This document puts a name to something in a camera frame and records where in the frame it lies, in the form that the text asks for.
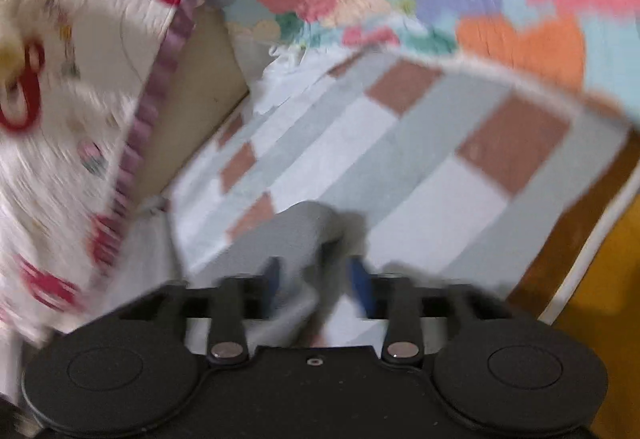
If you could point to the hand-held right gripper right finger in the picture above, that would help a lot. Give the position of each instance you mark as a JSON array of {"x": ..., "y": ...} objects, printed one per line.
[{"x": 360, "y": 285}]

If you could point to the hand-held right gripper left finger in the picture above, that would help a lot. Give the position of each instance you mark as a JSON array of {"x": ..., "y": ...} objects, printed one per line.
[{"x": 272, "y": 281}]

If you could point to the grey waffle-knit garment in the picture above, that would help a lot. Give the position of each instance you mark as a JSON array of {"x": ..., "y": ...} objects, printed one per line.
[{"x": 305, "y": 239}]

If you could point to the checked floor mat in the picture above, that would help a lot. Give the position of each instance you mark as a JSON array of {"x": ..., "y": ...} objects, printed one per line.
[{"x": 425, "y": 169}]

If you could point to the beige bed base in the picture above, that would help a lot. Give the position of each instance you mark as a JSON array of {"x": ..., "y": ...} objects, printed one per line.
[{"x": 200, "y": 109}]

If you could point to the white ruffled cloth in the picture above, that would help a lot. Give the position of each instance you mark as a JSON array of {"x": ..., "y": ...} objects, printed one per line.
[{"x": 285, "y": 79}]

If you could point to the red bear print quilt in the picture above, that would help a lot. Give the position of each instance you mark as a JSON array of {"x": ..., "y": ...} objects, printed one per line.
[{"x": 75, "y": 169}]

